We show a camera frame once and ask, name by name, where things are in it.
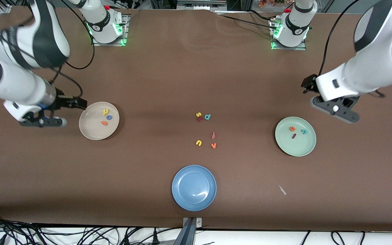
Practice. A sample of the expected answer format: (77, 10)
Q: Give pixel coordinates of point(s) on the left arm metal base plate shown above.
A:
(289, 48)

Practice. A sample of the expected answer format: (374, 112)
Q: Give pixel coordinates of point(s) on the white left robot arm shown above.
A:
(369, 71)

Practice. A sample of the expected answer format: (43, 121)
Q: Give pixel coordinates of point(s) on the grey power strip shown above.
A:
(201, 4)

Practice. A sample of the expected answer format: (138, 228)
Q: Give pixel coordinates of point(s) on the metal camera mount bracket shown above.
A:
(191, 226)

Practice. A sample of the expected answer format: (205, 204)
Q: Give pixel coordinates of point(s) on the black power plug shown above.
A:
(155, 240)
(126, 241)

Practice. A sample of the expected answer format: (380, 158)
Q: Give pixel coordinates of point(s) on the blue plate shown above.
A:
(194, 188)

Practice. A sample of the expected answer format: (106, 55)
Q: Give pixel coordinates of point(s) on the orange artificial flowers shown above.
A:
(271, 2)

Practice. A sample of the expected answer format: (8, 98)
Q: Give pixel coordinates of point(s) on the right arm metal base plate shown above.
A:
(107, 44)

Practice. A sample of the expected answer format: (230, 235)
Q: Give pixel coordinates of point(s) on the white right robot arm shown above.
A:
(12, 81)

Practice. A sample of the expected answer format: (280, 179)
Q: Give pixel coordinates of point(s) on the light green plate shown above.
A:
(298, 146)

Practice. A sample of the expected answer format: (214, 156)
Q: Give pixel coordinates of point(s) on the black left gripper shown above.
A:
(308, 83)

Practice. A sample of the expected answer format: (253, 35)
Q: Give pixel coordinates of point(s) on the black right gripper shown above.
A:
(60, 101)

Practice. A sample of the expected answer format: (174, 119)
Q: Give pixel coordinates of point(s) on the beige brown plate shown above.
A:
(92, 127)

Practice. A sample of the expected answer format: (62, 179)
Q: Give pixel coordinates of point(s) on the aluminium frame profile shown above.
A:
(4, 8)

